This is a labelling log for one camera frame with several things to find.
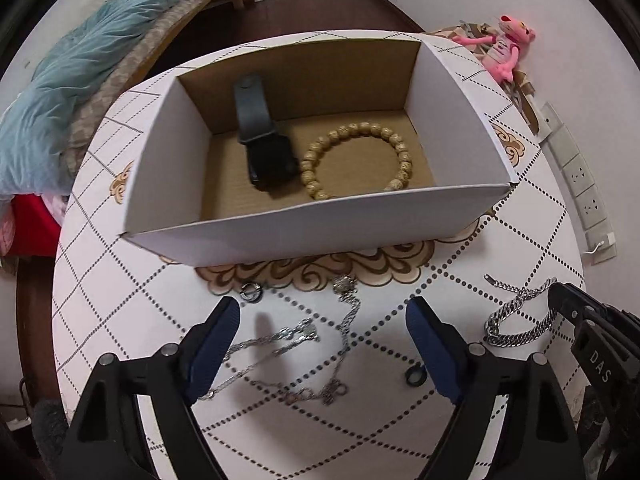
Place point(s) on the patterned white tablecloth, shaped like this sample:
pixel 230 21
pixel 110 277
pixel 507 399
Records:
pixel 317 388

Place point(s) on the teal fluffy blanket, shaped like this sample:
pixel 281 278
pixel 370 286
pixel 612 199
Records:
pixel 35 127

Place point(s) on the white wall socket strip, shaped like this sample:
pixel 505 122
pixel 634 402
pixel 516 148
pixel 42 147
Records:
pixel 579 180

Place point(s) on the white charger with cable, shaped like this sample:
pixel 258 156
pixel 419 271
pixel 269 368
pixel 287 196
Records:
pixel 601 247

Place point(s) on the red bed sheet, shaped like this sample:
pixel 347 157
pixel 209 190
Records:
pixel 28 229

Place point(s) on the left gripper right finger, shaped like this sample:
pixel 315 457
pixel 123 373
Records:
pixel 463 373

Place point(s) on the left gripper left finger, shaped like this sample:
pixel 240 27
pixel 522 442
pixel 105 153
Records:
pixel 187 370

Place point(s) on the bed with patterned mattress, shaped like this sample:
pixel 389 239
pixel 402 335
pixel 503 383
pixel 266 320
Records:
pixel 145 45

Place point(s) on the white cardboard box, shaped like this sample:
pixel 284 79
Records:
pixel 391 148

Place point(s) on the pink panther plush toy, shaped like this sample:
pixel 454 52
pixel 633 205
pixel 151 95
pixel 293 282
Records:
pixel 507 46

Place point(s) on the black smart watch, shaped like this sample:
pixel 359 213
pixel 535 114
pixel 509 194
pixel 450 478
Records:
pixel 271 162

